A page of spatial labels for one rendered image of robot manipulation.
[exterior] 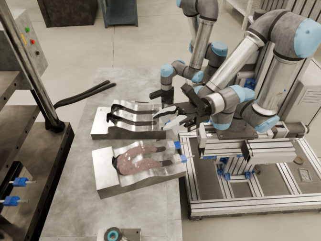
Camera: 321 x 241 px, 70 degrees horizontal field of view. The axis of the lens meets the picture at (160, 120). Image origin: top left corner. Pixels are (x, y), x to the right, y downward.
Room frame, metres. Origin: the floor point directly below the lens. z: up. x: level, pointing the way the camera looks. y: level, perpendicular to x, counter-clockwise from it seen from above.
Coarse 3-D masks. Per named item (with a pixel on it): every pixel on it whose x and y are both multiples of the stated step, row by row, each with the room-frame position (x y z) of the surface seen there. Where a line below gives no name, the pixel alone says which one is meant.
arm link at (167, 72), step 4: (168, 64) 1.19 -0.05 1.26; (160, 68) 1.16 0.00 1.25; (164, 68) 1.14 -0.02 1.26; (168, 68) 1.14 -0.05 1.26; (172, 68) 1.16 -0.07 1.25; (160, 72) 1.15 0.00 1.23; (164, 72) 1.13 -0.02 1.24; (168, 72) 1.13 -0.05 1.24; (172, 72) 1.15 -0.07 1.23; (160, 76) 1.15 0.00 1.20; (164, 76) 1.13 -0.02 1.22; (168, 76) 1.13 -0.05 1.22; (172, 76) 1.15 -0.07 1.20; (160, 80) 1.15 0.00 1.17; (164, 80) 1.13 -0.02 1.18; (168, 80) 1.13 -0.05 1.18; (164, 84) 1.13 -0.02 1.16; (168, 84) 1.13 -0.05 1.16
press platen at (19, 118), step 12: (12, 108) 1.04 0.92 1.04; (24, 108) 1.04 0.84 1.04; (36, 108) 1.04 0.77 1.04; (0, 120) 0.93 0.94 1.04; (12, 120) 0.93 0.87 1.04; (24, 120) 0.93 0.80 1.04; (0, 132) 0.84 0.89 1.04; (12, 132) 0.84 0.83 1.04; (24, 132) 0.85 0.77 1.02; (0, 144) 0.75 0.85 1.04; (12, 144) 0.75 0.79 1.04; (0, 156) 0.68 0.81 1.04; (12, 156) 0.69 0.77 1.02; (0, 168) 0.61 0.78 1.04; (0, 180) 0.56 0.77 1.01
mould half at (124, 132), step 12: (108, 108) 1.23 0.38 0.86; (132, 108) 1.20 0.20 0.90; (144, 108) 1.21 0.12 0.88; (156, 108) 1.20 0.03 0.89; (96, 120) 1.11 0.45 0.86; (132, 120) 1.08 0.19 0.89; (144, 120) 1.08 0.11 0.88; (156, 120) 1.08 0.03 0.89; (96, 132) 1.00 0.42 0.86; (108, 132) 0.99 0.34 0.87; (120, 132) 0.99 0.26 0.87; (132, 132) 0.99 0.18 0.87; (144, 132) 0.99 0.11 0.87; (156, 132) 0.99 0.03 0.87
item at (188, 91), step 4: (184, 84) 0.61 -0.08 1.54; (184, 88) 0.59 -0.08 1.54; (188, 88) 0.58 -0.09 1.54; (192, 88) 0.58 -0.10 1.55; (184, 92) 0.59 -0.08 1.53; (188, 92) 0.58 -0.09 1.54; (192, 92) 0.58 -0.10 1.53; (188, 96) 0.58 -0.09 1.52; (192, 96) 0.58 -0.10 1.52; (196, 96) 0.59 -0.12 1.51; (192, 100) 0.58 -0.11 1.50; (196, 100) 0.58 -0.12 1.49; (200, 100) 0.59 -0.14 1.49; (196, 104) 0.58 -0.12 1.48; (200, 104) 0.59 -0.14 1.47; (200, 108) 0.59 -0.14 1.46
